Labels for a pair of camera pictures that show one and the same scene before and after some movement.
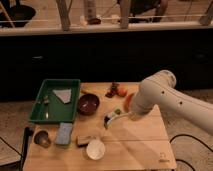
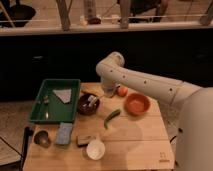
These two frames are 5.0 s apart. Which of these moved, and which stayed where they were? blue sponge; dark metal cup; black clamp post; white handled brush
Moved: white handled brush
Stayed: dark metal cup; blue sponge; black clamp post
